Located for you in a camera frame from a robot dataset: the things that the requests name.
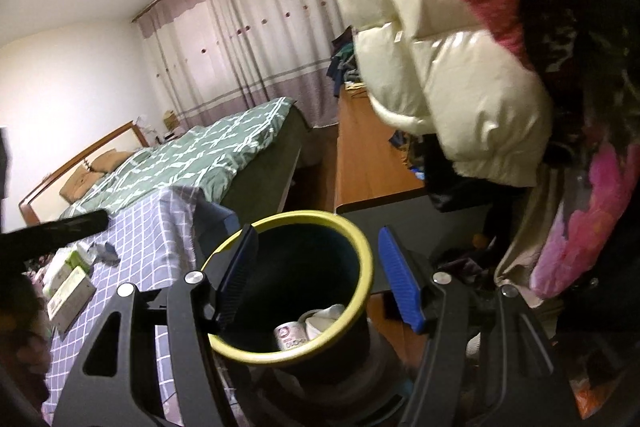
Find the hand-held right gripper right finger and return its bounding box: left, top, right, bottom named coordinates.
left=377, top=226, right=576, bottom=427

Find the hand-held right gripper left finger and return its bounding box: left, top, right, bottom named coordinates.
left=47, top=223, right=261, bottom=427

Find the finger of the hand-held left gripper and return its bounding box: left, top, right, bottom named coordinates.
left=0, top=209, right=109, bottom=269

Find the green white tissue pack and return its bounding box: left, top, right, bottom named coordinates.
left=42, top=249, right=93, bottom=298

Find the dark bin with yellow rim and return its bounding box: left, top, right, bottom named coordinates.
left=200, top=209, right=375, bottom=383

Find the white green carton box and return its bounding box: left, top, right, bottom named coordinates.
left=47, top=267, right=97, bottom=334

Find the white cup with red label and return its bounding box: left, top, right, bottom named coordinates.
left=273, top=322, right=313, bottom=353

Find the white paper cup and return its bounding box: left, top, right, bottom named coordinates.
left=298, top=303, right=347, bottom=343

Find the wooden bed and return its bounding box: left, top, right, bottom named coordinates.
left=19, top=97, right=307, bottom=228

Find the large brown pillow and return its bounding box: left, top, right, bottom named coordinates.
left=60, top=169, right=107, bottom=204

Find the small brown pillow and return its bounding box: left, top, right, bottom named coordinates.
left=87, top=150, right=132, bottom=172

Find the wooden desk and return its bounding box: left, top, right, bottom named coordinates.
left=334, top=89, right=426, bottom=212

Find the green checked quilt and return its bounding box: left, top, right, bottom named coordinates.
left=62, top=98, right=296, bottom=212

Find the pink floral cloth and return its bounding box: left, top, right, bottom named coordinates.
left=530, top=142, right=640, bottom=303

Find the cream puffer jacket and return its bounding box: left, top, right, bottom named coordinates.
left=315, top=0, right=551, bottom=188

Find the dark clothes pile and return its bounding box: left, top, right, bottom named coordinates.
left=327, top=27, right=371, bottom=95

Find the pink white curtain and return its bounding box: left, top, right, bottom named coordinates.
left=132, top=0, right=351, bottom=130

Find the dark patterned garment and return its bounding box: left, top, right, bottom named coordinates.
left=520, top=0, right=640, bottom=168

